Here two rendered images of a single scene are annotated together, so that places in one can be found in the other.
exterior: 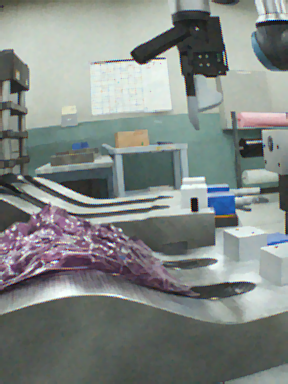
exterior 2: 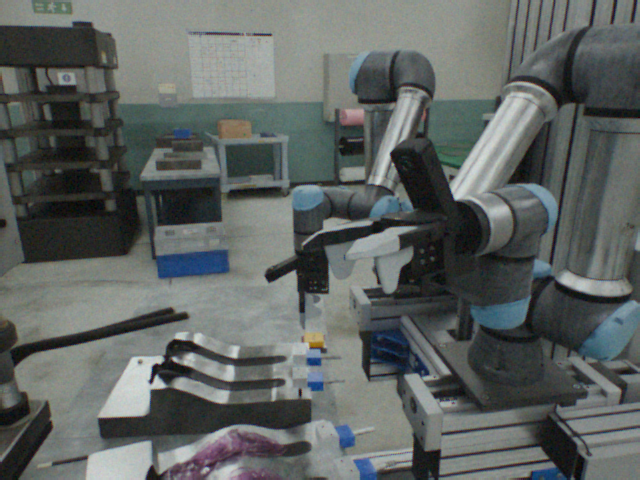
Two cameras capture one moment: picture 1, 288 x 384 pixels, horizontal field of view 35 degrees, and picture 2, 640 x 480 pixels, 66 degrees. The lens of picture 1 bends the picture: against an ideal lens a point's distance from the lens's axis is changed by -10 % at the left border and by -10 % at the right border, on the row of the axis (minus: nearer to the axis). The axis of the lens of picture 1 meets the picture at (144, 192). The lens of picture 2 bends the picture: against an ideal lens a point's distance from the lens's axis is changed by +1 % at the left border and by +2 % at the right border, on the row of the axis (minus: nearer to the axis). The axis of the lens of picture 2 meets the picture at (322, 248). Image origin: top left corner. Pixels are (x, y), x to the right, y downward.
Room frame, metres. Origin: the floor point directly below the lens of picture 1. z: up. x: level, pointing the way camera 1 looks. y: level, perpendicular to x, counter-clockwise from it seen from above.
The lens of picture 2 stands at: (-0.35, 0.05, 1.61)
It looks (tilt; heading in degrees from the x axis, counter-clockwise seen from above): 19 degrees down; 351
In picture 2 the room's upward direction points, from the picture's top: straight up
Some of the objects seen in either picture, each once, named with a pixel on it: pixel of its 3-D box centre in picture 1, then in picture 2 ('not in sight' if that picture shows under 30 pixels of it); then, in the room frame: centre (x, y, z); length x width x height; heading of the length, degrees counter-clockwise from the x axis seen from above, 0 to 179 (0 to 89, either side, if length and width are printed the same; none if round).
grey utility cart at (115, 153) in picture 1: (146, 175); (248, 165); (6.65, -0.05, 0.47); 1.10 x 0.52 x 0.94; 102
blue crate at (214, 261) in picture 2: not in sight; (193, 256); (3.88, 0.52, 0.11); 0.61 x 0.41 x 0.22; 95
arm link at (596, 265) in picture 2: not in sight; (606, 203); (0.35, -0.54, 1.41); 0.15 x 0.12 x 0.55; 27
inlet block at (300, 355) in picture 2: (222, 193); (316, 357); (0.79, -0.13, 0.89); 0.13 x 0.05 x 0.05; 84
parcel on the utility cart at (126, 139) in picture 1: (131, 141); (234, 131); (6.64, 0.11, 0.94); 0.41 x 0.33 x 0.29; 102
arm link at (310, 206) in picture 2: not in sight; (308, 209); (0.80, -0.11, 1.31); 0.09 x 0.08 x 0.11; 135
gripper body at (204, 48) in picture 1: (199, 46); (311, 269); (0.79, -0.12, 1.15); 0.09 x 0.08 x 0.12; 84
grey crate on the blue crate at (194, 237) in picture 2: not in sight; (191, 238); (3.88, 0.52, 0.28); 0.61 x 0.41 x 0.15; 95
